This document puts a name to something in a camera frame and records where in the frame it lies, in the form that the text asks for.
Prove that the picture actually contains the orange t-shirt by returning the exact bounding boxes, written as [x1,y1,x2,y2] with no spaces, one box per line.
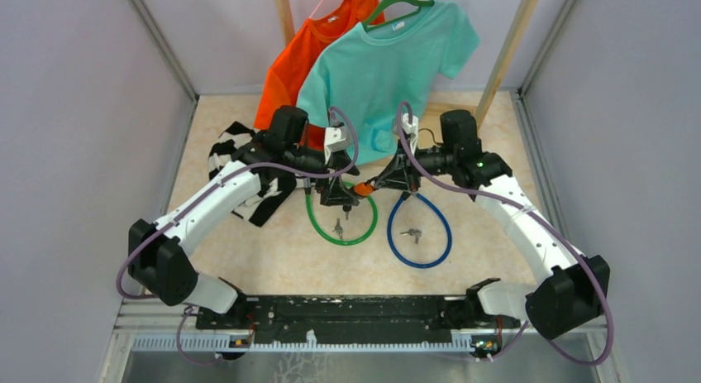
[254,0,379,130]

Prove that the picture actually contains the blue lock keys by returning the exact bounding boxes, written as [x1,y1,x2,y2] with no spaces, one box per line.
[400,228,422,244]

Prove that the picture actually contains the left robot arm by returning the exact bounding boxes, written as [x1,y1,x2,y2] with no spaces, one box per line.
[116,106,359,328]

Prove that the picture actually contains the green cable lock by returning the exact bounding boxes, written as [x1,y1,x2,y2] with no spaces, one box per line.
[303,184,379,247]

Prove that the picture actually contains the black white striped garment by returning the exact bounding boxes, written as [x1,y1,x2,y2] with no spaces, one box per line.
[207,122,303,227]

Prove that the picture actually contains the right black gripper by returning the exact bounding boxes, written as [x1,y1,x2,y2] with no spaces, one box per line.
[374,137,457,192]

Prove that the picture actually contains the blue cable lock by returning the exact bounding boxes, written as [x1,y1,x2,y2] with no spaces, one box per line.
[386,192,453,270]

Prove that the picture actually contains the green lock keys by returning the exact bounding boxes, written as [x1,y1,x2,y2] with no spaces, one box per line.
[333,218,344,241]

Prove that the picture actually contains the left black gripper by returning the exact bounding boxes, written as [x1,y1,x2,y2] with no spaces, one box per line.
[286,144,360,206]

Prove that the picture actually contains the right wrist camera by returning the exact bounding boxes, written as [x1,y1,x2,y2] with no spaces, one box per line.
[392,113,419,154]

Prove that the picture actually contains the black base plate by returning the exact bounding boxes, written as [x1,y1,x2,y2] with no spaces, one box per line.
[196,295,521,345]

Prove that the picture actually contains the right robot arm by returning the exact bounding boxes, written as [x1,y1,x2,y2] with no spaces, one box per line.
[374,104,614,341]

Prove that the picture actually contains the green hanger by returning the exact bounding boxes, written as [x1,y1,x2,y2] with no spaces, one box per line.
[361,0,437,30]

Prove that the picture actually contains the orange padlock with keys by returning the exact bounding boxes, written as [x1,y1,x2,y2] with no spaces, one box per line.
[341,177,377,219]

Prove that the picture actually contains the wooden clothes rack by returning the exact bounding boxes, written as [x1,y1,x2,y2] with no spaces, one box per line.
[274,0,540,130]

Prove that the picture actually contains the aluminium rail frame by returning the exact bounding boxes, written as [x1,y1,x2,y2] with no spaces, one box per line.
[112,295,612,355]

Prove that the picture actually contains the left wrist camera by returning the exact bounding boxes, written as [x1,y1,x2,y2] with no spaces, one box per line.
[323,126,352,165]

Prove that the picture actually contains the teal t-shirt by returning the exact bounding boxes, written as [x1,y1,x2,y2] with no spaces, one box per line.
[296,2,479,165]

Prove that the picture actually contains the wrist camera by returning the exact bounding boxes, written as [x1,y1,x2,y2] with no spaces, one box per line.
[323,126,352,165]
[392,113,419,154]

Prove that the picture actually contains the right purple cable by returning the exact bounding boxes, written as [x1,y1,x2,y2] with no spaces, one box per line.
[395,101,616,366]

